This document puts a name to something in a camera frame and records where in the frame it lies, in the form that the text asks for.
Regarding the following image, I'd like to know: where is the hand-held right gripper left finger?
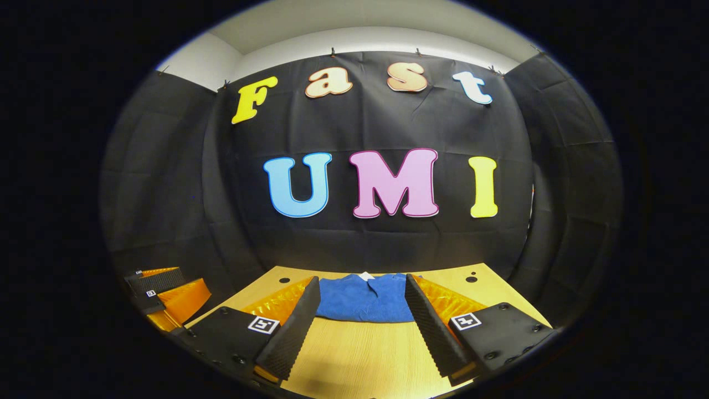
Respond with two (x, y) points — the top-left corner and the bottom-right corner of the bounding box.
(180, 275), (322, 384)

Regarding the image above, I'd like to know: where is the blue corduroy jacket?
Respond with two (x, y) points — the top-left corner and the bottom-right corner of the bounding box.
(315, 272), (417, 324)

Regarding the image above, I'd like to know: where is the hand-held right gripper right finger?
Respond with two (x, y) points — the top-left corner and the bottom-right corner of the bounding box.
(404, 273), (558, 387)

